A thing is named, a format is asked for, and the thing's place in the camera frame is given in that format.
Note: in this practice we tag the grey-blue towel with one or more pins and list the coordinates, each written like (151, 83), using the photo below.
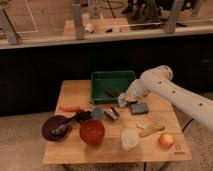
(122, 102)

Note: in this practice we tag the silver metal can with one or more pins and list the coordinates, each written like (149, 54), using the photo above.
(112, 113)

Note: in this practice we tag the blue-grey round lid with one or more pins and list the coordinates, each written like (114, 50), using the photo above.
(97, 114)

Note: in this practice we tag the red bowl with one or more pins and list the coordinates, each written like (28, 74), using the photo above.
(92, 132)

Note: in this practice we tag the background wooden table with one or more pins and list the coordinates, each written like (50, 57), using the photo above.
(100, 26)

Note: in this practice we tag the dark object in tray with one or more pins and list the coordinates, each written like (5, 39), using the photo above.
(111, 92)

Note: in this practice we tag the translucent plastic cup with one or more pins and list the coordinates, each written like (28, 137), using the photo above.
(129, 139)

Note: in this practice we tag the orange fruit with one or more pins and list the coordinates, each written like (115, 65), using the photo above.
(166, 140)

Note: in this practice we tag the blue sponge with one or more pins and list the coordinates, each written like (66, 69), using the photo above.
(137, 109)

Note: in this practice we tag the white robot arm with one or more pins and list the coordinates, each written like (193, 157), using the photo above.
(159, 81)

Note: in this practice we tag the green plastic tray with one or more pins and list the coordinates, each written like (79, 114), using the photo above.
(117, 80)

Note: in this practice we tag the orange carrot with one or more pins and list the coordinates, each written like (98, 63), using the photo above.
(69, 108)

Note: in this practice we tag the dark maroon plate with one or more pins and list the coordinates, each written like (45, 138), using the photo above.
(51, 124)

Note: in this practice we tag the black handled spoon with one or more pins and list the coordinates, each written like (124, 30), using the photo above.
(63, 128)

